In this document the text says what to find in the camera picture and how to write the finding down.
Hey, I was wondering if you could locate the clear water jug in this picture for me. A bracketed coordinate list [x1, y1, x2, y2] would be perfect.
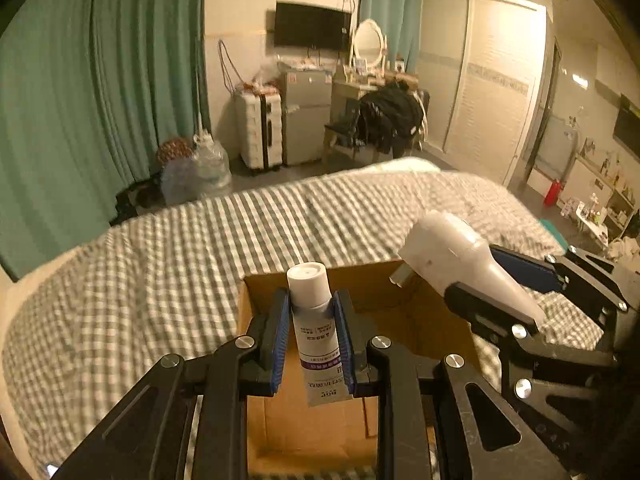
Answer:
[160, 130, 232, 206]

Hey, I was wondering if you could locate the white cream tube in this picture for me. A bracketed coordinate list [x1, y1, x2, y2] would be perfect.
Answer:
[286, 262, 350, 408]

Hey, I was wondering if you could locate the brown patterned bag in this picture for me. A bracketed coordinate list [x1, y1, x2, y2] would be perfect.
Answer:
[156, 136, 193, 167]

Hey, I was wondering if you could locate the white sliding wardrobe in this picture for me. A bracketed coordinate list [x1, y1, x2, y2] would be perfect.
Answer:
[416, 0, 550, 185]

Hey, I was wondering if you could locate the brown cardboard box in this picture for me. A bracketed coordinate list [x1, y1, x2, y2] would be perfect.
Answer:
[247, 260, 480, 479]

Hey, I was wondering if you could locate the white hard suitcase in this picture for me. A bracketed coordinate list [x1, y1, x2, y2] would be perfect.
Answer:
[234, 91, 283, 171]

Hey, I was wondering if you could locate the dressing table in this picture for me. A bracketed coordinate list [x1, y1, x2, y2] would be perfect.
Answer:
[328, 79, 381, 124]

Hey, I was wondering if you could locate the black wall television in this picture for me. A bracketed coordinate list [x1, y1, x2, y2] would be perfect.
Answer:
[273, 1, 352, 52]

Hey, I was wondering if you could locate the checkered bed quilt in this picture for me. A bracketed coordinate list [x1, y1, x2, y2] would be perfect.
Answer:
[2, 156, 606, 480]

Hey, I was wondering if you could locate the red fire extinguisher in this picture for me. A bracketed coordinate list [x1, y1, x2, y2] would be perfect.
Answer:
[544, 180, 563, 207]

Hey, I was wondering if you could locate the green curtain by wardrobe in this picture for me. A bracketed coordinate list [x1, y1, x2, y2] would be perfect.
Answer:
[358, 0, 422, 72]

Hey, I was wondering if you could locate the black clothes pile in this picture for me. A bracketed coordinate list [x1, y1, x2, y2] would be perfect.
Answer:
[355, 81, 425, 158]

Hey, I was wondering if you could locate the green window curtain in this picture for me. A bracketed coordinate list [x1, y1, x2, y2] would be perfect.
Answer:
[1, 0, 208, 278]

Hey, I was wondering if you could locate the white vanity mirror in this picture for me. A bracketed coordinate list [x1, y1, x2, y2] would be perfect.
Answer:
[350, 18, 387, 75]

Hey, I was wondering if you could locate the silver mini fridge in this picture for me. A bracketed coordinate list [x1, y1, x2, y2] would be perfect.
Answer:
[281, 68, 332, 166]

